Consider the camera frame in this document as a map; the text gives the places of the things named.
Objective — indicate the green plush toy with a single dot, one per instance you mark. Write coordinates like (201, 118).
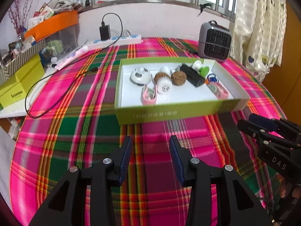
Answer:
(55, 46)

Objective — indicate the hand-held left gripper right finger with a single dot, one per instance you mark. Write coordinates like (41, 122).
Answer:
(176, 160)

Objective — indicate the metal window frame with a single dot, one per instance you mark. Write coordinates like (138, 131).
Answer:
(141, 1)

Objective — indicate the cream curtain with hearts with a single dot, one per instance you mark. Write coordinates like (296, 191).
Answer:
(256, 28)

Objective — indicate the pile of printed packets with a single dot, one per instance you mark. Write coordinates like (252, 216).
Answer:
(41, 14)

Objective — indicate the blue orange crochet ornament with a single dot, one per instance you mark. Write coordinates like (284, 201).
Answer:
(211, 77)

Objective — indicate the pink green plaid tablecloth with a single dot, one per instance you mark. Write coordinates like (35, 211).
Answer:
(70, 134)

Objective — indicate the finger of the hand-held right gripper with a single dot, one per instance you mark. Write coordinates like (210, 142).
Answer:
(261, 121)
(249, 128)

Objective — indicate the brown walnut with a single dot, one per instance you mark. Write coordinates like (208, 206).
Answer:
(160, 76)
(178, 78)

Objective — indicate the white power strip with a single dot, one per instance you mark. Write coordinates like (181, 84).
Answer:
(131, 38)

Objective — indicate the orange bin lid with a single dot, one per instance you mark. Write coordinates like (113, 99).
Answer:
(54, 22)

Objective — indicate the person's right hand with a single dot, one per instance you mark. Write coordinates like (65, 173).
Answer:
(287, 190)

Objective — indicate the clear plastic storage bin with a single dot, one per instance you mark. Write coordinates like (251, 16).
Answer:
(68, 36)

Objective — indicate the black rectangular device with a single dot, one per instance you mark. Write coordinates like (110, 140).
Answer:
(191, 75)

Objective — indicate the striped cardboard box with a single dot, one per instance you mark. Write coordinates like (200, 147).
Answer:
(23, 56)

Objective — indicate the pink white tube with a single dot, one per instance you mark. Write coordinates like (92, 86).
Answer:
(70, 57)

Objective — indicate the grey mini heater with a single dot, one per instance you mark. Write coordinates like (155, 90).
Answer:
(214, 42)

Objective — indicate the black charger adapter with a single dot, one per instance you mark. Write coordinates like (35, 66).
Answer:
(104, 32)

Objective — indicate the green white mushroom-shaped knob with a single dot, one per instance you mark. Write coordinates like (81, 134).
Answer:
(201, 68)

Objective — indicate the white grey round gadget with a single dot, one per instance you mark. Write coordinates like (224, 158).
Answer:
(140, 75)

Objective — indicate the yellow green cardboard box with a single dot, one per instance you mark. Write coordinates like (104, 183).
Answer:
(9, 114)

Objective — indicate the black hook on windowsill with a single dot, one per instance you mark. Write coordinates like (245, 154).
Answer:
(204, 6)

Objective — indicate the small white plastic jar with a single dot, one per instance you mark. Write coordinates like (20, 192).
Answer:
(164, 86)

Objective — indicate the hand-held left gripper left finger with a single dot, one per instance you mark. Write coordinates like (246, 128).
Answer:
(124, 160)

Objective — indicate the purple flower branches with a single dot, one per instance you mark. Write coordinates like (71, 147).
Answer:
(17, 18)

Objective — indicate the plain yellow-green box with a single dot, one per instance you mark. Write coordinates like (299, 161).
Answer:
(33, 70)

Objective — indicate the yellow-green box with lettering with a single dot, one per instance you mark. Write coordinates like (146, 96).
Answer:
(11, 96)

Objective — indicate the small white ball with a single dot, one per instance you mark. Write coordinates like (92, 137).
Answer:
(54, 59)

